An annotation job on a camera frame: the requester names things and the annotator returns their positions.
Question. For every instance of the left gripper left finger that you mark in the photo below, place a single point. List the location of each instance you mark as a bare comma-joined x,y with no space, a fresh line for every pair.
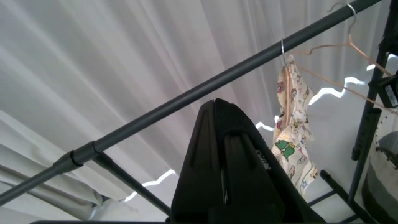
196,180

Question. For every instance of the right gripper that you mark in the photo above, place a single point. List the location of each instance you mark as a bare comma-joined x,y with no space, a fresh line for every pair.
385,90

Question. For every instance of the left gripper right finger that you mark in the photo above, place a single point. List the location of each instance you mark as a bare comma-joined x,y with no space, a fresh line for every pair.
252,193

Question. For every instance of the pink clothes hanger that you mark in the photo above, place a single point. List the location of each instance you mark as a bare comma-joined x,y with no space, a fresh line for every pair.
367,57
287,93

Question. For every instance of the black garment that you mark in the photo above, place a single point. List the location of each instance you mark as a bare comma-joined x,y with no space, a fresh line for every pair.
236,118

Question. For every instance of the cream printed garment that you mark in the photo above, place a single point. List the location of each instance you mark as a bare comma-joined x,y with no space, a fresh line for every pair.
295,130

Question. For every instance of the white laundry basket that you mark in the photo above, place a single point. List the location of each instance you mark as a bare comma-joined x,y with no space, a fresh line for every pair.
382,174

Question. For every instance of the black clothes rack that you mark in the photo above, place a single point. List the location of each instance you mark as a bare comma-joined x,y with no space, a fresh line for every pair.
186,96

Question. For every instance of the white curtain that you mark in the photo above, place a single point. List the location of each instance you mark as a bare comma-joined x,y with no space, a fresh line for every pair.
124,46
37,205

